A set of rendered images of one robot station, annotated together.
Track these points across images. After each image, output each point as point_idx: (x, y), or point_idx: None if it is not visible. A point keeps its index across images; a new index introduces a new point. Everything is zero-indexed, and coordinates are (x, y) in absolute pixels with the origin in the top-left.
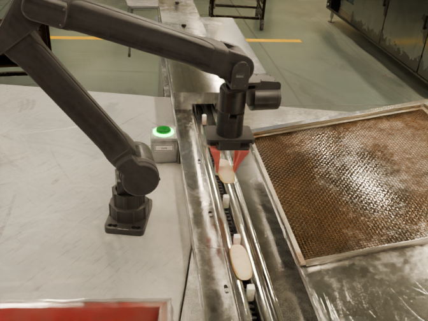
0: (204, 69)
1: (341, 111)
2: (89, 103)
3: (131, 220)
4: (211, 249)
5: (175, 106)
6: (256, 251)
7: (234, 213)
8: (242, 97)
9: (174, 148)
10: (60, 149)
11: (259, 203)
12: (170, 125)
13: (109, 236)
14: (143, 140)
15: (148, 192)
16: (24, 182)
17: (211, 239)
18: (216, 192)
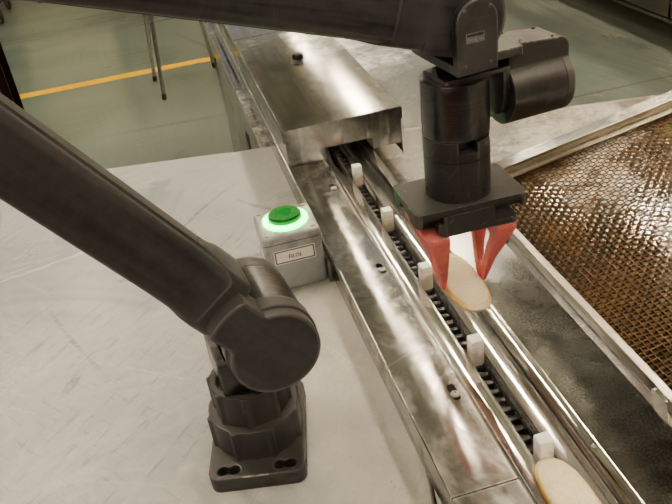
0: (384, 38)
1: (620, 100)
2: (107, 191)
3: (271, 449)
4: (494, 489)
5: (290, 161)
6: (606, 471)
7: (505, 376)
8: (484, 94)
9: (318, 250)
10: (71, 306)
11: (543, 334)
12: (288, 201)
13: (228, 500)
14: (242, 246)
15: (300, 377)
16: (3, 402)
17: (483, 459)
18: (443, 331)
